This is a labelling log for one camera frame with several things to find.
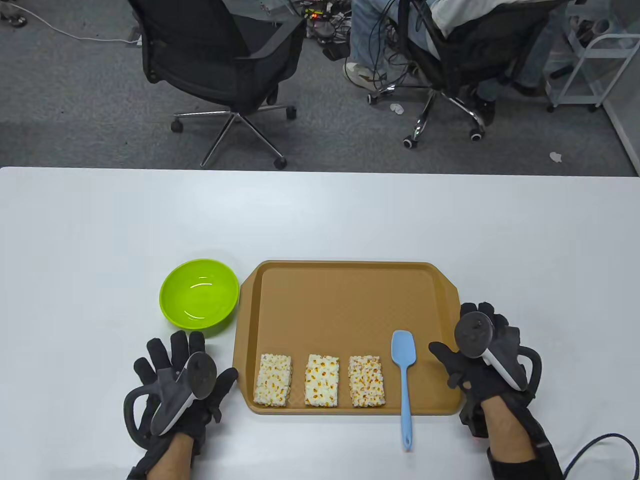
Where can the person's right hand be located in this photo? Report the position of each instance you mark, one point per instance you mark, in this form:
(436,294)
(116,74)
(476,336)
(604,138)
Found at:
(475,377)

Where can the person's left hand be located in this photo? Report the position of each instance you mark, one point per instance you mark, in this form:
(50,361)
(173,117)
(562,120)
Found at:
(170,382)

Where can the person's left middle finger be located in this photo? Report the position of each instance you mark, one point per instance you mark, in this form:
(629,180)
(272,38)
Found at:
(179,347)

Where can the person's right thumb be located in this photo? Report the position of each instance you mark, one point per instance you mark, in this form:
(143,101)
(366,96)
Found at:
(444,356)

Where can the person's right little finger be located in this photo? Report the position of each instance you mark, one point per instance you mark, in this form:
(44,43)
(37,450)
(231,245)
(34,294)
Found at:
(514,339)

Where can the person's left little finger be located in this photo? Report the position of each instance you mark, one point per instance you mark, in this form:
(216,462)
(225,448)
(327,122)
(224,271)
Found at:
(143,370)

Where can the person's right middle finger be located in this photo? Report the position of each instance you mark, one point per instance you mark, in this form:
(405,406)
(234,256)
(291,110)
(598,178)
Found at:
(487,311)

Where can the person's left thumb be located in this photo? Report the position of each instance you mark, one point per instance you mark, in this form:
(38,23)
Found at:
(227,382)

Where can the person's right forearm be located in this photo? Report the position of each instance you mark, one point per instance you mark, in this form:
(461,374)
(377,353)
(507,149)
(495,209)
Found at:
(507,430)

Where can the person's left forearm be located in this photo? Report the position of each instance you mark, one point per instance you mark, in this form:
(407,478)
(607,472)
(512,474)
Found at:
(170,457)

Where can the grey controller on right glove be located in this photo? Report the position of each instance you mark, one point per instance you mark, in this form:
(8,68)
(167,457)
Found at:
(477,335)

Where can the grey controller on glove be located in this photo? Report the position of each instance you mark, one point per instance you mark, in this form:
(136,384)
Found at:
(182,387)
(477,335)

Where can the grey controller on left glove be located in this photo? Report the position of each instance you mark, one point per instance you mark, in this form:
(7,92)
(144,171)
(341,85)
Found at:
(182,387)

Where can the light blue silicone spatula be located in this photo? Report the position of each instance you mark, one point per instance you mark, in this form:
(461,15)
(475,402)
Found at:
(403,350)

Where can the puffed rice cake bar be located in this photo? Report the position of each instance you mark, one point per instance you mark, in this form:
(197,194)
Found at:
(322,381)
(366,381)
(273,380)

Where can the green plastic bowl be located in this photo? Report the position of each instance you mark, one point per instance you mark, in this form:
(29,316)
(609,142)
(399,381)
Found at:
(199,297)

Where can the brown plastic tray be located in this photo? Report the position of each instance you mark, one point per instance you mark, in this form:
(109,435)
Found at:
(345,310)

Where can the white paper scrap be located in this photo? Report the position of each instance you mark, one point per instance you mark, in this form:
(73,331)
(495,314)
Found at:
(397,109)
(556,157)

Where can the black occupied office chair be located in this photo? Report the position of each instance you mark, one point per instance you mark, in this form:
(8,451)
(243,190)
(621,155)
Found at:
(465,55)

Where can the white metal cart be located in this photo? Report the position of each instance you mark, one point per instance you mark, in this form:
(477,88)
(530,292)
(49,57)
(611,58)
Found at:
(597,55)

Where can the black empty office chair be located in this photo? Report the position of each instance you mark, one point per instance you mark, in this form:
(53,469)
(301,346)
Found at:
(210,55)

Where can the black chair caster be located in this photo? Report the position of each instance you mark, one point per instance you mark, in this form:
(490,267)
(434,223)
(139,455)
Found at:
(14,20)

